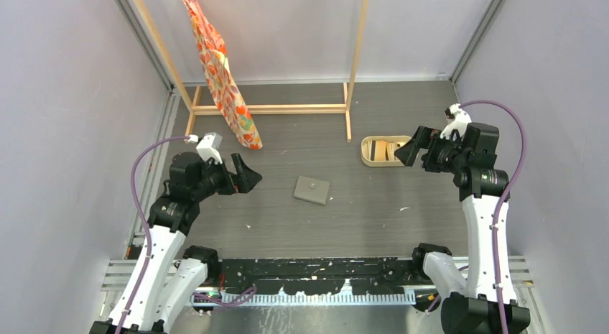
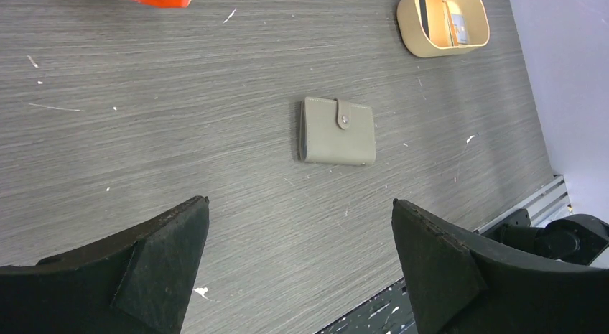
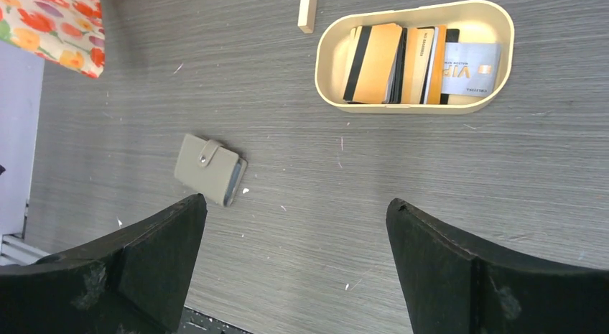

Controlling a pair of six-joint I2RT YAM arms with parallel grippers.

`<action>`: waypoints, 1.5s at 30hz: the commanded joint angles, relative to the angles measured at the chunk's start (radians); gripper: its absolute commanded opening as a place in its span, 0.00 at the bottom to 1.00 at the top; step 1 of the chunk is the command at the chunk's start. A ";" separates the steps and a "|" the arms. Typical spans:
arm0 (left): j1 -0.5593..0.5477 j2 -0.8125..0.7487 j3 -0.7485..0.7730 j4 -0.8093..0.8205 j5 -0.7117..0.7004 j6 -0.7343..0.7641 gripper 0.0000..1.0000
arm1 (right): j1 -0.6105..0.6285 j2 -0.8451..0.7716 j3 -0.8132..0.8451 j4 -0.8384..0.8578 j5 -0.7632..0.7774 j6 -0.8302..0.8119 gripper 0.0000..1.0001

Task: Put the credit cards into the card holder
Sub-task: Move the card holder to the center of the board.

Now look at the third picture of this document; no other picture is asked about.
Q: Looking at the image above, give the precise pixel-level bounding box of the gold card black stripe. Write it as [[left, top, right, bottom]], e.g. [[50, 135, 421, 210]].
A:
[[343, 23, 403, 104]]

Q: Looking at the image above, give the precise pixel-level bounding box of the floral fabric bag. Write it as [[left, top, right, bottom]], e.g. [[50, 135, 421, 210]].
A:
[[1, 0, 105, 78]]

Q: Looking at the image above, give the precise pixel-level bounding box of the wooden rack frame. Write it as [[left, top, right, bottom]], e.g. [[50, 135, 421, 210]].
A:
[[297, 0, 317, 34]]

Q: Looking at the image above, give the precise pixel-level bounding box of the cream oval tray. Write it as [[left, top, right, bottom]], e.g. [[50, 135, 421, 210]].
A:
[[315, 0, 515, 114]]

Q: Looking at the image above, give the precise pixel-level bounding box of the orange card upright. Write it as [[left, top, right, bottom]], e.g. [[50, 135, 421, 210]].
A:
[[425, 25, 447, 105]]

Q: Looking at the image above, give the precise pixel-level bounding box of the gold card upright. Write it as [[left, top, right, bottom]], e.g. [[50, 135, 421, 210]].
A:
[[401, 27, 435, 104]]

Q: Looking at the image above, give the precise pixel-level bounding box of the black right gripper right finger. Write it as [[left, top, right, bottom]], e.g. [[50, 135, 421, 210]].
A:
[[386, 198, 608, 333]]

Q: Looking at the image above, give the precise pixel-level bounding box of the silver VIP card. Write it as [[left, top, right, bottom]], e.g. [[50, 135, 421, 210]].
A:
[[442, 42, 501, 97]]

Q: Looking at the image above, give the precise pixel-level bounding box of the grey card holder wallet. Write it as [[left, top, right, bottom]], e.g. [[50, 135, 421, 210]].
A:
[[174, 134, 247, 207]]

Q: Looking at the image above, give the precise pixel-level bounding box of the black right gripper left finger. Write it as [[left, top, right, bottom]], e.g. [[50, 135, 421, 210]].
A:
[[1, 194, 207, 333]]

